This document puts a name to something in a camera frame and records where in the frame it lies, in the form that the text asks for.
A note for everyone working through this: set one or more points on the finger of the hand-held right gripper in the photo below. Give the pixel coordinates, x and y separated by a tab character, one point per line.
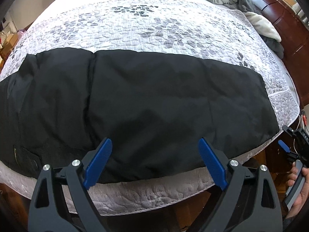
282	145
288	130

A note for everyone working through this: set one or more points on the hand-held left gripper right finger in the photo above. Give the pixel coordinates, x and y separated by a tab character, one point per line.
212	159

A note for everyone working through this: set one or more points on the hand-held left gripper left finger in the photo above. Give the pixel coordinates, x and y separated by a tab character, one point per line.
99	159

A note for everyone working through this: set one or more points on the black jacket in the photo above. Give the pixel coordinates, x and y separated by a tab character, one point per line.
144	101

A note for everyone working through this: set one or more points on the person's right hand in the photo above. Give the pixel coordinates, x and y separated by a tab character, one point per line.
304	183

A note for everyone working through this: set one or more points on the dark grey blanket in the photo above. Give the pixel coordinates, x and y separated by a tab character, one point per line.
274	46

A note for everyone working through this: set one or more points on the white fleece blanket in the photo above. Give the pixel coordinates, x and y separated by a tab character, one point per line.
263	25

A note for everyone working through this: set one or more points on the wooden headboard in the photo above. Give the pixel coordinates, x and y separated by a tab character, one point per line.
284	17

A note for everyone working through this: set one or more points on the floral quilted bedspread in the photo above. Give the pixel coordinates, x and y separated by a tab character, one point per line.
144	29

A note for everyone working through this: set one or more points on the cardboard box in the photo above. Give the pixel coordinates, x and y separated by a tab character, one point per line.
10	41

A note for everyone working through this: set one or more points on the pink round object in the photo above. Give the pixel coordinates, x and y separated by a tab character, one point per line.
21	31

